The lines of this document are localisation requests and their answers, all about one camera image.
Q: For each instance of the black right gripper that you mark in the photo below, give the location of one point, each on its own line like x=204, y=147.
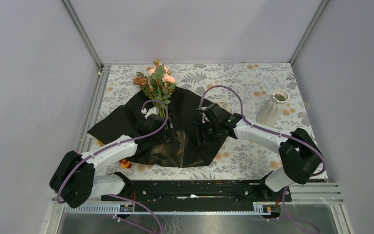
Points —
x=207, y=139

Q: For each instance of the black wrapping paper sheet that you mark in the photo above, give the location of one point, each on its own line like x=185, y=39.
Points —
x=174, y=147

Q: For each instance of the white ribbed ceramic vase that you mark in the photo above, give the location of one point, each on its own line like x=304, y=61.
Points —
x=273, y=108

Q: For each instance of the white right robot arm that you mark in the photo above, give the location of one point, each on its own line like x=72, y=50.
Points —
x=298, y=153

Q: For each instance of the peach flower bouquet black wrap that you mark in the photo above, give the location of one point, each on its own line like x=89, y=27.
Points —
x=158, y=84

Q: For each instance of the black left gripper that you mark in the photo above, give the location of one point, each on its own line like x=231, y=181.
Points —
x=168, y=135

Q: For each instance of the orange toy block cart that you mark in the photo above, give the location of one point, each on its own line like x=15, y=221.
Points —
x=124, y=163

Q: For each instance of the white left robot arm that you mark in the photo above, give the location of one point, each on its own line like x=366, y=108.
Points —
x=78, y=176

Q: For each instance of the aluminium frame rail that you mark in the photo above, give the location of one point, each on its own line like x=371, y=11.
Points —
x=82, y=33

